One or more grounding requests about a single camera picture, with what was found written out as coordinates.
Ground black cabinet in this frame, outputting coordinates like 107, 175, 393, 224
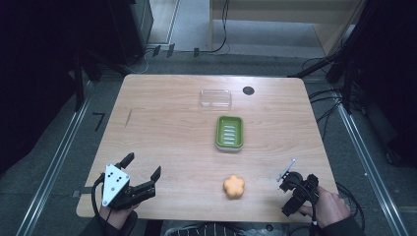
106, 0, 155, 66

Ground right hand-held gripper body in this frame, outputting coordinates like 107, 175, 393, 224
276, 158, 321, 210

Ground person's right hand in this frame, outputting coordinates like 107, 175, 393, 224
299, 185, 351, 230

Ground black tripod stand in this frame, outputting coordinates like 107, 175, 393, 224
287, 30, 366, 115

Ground black metal stand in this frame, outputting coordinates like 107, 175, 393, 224
72, 48, 103, 113

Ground green soap dish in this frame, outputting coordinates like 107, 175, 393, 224
214, 115, 245, 152

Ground black floor cables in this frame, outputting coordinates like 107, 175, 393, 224
307, 57, 363, 141

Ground clear plastic container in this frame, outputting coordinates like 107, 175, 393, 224
199, 88, 233, 111

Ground black hanging cable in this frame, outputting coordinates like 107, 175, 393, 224
196, 0, 231, 55

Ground black looped cable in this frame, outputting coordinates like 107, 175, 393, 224
334, 182, 366, 232

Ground orange flower-shaped soap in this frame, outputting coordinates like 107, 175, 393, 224
222, 174, 247, 200

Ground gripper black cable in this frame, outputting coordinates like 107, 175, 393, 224
90, 173, 111, 228
288, 179, 320, 236

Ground metal floor rail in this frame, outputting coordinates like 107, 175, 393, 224
14, 80, 96, 236
334, 97, 411, 236

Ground dark curtain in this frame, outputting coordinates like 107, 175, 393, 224
0, 0, 109, 176
347, 0, 417, 166

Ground person's left hand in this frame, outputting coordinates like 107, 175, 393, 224
98, 203, 141, 231

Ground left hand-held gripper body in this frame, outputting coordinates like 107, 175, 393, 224
99, 162, 157, 211

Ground dark tape strip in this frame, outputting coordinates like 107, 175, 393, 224
72, 186, 95, 199

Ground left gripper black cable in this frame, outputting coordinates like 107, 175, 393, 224
90, 173, 111, 228

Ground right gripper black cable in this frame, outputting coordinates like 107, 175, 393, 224
288, 179, 320, 236

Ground light wooden furniture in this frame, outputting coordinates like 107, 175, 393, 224
208, 0, 368, 56

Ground person's striped clothing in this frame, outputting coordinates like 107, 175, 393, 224
162, 221, 251, 236

